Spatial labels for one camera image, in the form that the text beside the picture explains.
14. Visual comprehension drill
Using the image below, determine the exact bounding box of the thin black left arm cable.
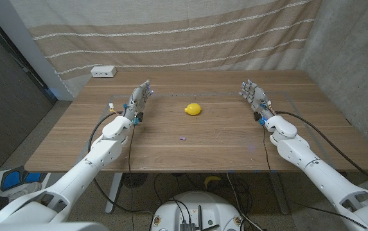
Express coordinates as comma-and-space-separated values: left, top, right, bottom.
127, 123, 136, 231

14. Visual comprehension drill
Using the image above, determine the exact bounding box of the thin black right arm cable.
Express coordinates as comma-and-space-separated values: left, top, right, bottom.
262, 124, 273, 173

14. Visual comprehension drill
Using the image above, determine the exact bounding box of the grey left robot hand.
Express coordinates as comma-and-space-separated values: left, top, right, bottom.
122, 79, 155, 125

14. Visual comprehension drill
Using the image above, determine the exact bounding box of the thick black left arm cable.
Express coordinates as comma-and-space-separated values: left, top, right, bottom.
87, 110, 155, 216

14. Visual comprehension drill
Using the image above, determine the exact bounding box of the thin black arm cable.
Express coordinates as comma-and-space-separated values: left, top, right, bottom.
127, 123, 136, 231
262, 124, 273, 173

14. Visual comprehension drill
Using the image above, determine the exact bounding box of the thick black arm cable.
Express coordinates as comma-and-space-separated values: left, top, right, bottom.
87, 110, 155, 216
275, 110, 368, 193

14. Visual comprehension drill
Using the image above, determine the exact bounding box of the yellow lemon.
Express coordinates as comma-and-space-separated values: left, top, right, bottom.
184, 103, 203, 116

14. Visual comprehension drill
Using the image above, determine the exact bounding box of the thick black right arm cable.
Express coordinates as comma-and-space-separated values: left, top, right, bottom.
275, 110, 368, 193

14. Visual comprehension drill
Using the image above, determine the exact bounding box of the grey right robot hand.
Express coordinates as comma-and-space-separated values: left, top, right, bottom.
238, 79, 276, 124

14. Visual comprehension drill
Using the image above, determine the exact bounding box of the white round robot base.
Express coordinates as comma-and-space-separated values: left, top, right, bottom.
150, 191, 245, 231

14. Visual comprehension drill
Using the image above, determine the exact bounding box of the beige striped backdrop cloth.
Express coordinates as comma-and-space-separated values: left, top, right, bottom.
9, 0, 322, 97

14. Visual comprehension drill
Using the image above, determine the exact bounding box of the black round fan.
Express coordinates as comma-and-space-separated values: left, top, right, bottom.
121, 172, 148, 189

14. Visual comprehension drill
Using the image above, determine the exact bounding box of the grey table leg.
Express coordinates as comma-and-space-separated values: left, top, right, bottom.
268, 171, 290, 215

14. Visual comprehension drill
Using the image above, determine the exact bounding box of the dark perforated wall panel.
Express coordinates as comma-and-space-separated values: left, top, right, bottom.
0, 9, 58, 173

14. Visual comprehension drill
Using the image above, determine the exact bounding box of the white table leg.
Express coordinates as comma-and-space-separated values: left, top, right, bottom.
105, 172, 123, 214

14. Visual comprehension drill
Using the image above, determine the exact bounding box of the white power strip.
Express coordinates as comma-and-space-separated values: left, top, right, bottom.
90, 65, 118, 78

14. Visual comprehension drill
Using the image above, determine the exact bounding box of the yellow banana-shaped item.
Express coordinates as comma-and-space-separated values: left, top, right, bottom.
204, 175, 222, 189

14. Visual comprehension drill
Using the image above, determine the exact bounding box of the white and blue shoe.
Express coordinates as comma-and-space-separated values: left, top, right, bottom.
0, 165, 51, 198

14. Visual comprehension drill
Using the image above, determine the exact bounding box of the white robot torso edge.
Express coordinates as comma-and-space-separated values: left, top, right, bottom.
0, 221, 109, 231

